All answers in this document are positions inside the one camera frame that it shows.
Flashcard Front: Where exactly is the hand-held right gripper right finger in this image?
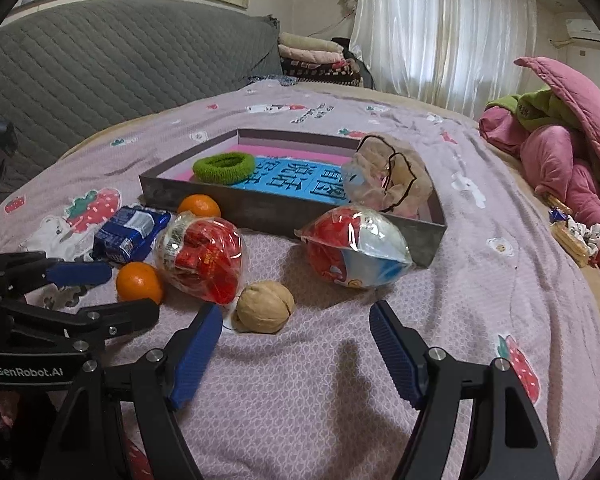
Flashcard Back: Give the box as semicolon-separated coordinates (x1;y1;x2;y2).
369;300;561;480

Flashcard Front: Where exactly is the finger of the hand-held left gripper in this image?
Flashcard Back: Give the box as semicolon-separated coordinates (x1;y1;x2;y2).
0;297;161;356
0;251;113;297

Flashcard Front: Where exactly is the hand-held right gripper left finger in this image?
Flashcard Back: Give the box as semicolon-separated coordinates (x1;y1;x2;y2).
39;302;224;480

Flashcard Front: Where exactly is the orange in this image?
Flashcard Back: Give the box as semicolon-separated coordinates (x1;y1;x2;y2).
177;194;222;220
115;261;165;305

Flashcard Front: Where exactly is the blue snack packet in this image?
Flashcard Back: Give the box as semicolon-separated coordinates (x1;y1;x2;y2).
91;205;172;265

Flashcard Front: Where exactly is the walnut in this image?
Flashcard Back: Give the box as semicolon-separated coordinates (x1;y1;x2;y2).
231;281;296;334

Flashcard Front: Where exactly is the red white snack bag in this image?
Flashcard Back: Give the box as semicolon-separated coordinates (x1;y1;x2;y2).
294;205;413;291

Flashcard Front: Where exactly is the grey cardboard box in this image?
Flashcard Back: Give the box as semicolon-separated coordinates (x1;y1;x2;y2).
139;128;448;268

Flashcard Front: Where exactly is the red snack bag left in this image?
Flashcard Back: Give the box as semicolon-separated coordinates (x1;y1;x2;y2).
153;211;246;306

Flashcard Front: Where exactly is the pink strawberry print bedsheet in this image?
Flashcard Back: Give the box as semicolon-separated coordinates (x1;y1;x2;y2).
0;80;600;480

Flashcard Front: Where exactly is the green hair scrunchie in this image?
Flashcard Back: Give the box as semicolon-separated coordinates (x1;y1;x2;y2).
192;151;257;184

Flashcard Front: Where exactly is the grey quilted sofa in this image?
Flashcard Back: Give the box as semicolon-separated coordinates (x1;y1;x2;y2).
0;0;283;211

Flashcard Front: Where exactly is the clear biscuit pack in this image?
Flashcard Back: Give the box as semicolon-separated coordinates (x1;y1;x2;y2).
550;220;593;268

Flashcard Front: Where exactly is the white floral scrunchie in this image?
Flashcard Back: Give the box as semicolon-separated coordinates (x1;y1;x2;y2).
565;215;600;261

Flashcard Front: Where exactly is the pink quilt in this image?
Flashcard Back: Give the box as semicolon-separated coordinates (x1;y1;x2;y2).
479;56;600;306

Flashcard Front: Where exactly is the green cloth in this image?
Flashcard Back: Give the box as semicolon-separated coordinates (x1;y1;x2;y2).
485;85;588;133

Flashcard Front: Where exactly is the checkered folded blanket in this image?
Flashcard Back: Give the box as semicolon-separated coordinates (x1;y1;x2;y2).
282;60;363;88

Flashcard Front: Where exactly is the black cloth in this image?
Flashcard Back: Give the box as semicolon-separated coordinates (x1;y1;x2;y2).
332;37;376;91

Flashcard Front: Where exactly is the pink folded blanket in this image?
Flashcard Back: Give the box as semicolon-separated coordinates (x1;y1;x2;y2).
280;50;351;68

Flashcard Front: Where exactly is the white curtain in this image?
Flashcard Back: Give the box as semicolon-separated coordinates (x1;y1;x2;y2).
350;0;538;111

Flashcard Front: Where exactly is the beige folded blanket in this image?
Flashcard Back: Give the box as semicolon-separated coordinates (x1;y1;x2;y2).
278;32;343;53

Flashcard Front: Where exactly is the white air conditioner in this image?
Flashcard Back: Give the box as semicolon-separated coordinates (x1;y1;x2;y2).
562;19;600;43

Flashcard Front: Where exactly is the plastic bag of hair ties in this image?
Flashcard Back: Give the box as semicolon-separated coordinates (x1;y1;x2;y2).
341;133;435;216

